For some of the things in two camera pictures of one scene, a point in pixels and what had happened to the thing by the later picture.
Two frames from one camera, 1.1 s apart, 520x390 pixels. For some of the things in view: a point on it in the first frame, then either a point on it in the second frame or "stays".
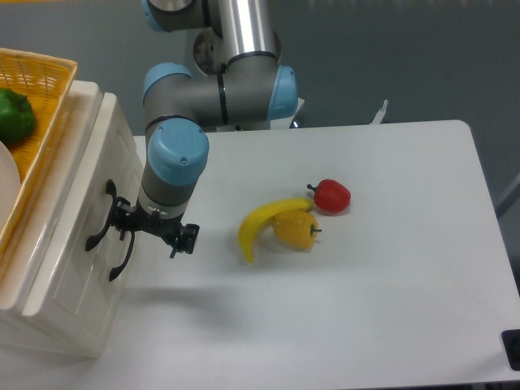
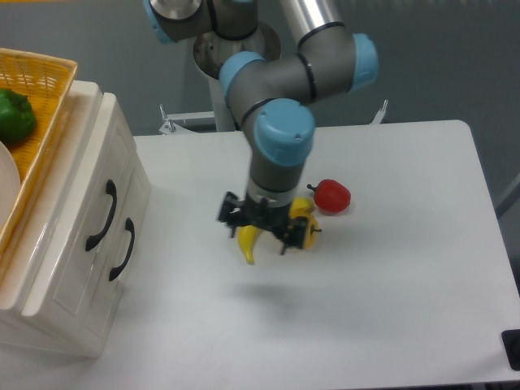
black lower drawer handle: x=114 y=270 stays
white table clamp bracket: x=378 y=118 stays
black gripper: x=167 y=229 → x=266 y=214
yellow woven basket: x=46 y=81 stays
